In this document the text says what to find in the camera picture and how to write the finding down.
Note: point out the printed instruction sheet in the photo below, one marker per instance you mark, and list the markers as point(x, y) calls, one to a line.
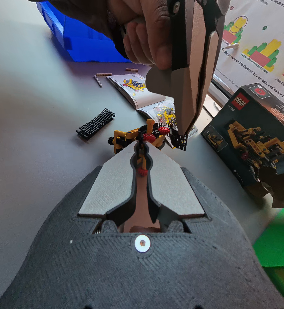
point(265, 36)

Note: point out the blue plastic bin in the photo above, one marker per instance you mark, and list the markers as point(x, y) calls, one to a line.
point(88, 45)

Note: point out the thin grey rod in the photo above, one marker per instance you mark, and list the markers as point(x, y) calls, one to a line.
point(98, 81)

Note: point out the yellow lego bulldozer model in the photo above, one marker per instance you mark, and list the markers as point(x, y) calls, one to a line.
point(122, 134)

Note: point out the white stand base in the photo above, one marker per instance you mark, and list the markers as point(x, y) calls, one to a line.
point(211, 108)

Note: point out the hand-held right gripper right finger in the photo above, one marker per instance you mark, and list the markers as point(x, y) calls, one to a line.
point(175, 190)

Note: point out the green plastic bin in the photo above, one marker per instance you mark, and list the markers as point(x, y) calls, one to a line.
point(277, 246)

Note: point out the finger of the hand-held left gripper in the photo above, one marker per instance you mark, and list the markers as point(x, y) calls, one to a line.
point(214, 53)
point(185, 96)

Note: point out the lego instruction booklet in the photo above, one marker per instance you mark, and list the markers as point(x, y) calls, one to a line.
point(142, 96)

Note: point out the person's left hand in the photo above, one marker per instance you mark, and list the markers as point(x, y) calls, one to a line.
point(151, 36)

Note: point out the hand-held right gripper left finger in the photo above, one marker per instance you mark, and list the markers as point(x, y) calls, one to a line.
point(108, 190)

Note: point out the black lego set box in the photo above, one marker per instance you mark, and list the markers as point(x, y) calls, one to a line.
point(241, 144)

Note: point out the black lego track strip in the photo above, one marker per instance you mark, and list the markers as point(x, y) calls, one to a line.
point(178, 141)
point(96, 123)

